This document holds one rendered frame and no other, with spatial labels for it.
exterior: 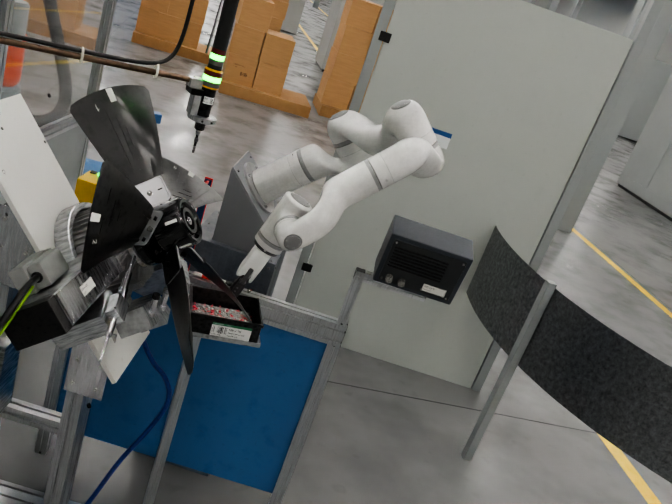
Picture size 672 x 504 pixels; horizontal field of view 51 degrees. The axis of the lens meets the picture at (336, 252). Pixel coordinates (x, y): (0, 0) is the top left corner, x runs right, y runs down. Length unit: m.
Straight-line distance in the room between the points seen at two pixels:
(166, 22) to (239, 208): 8.71
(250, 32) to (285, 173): 6.93
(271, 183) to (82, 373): 0.89
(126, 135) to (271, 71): 7.62
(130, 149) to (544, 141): 2.36
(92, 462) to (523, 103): 2.47
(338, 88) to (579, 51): 6.56
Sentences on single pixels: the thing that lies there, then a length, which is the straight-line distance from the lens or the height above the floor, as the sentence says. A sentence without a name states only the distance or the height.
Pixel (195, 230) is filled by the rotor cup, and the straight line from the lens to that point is 1.73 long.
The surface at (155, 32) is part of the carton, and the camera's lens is 10.97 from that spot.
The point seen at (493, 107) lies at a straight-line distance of 3.54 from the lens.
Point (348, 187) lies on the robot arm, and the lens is 1.81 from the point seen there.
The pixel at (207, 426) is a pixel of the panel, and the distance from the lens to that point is 2.55.
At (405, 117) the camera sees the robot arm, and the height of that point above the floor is 1.57.
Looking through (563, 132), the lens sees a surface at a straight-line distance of 3.63.
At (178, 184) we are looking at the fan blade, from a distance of 1.94.
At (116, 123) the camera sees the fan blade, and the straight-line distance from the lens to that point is 1.72.
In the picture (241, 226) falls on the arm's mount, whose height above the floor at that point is 1.01.
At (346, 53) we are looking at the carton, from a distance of 9.78.
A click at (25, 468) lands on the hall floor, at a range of 2.76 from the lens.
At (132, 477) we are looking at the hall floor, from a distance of 2.78.
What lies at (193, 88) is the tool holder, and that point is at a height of 1.52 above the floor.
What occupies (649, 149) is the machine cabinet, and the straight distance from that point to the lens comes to 12.95.
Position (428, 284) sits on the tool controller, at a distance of 2.17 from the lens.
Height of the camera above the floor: 1.87
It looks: 21 degrees down
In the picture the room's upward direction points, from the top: 19 degrees clockwise
